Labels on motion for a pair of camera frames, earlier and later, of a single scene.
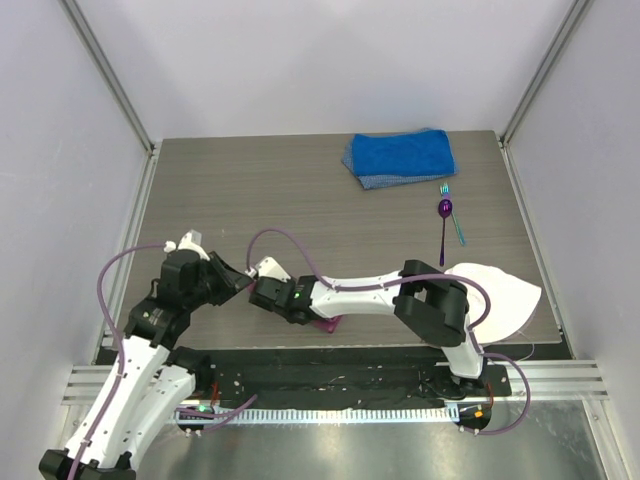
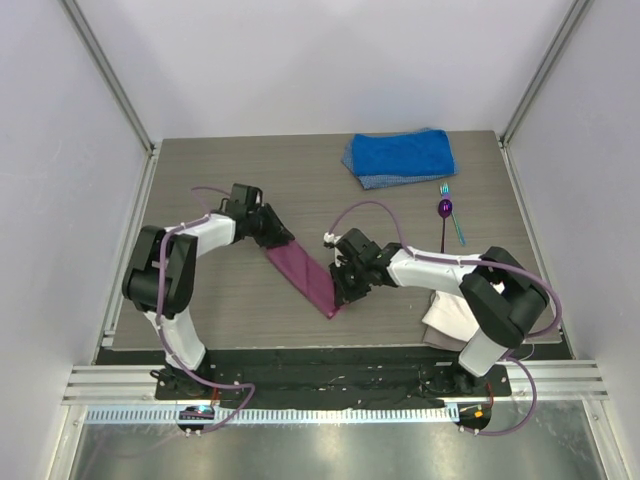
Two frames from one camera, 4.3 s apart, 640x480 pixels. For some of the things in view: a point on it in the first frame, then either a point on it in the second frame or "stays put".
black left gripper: x=231 y=280 → x=276 y=233
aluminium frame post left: x=80 y=24 stays put
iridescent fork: x=445 y=190 stays put
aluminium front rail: x=550 y=380 stays put
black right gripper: x=263 y=291 → x=347 y=276
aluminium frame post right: x=571 y=20 stays put
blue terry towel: x=418 y=153 stays put
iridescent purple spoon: x=444 y=209 stays put
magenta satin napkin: x=328 y=324 → x=307 y=275
